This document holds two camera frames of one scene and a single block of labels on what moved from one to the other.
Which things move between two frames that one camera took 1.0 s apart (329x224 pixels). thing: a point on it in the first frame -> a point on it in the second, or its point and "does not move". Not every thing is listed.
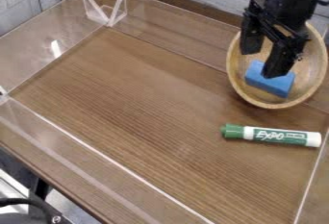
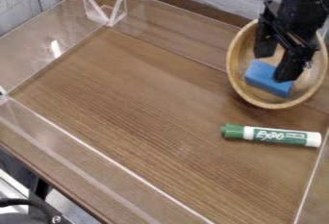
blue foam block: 278,86 does not move
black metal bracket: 52,214 does not move
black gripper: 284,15 -> 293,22
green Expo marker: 273,135 does not move
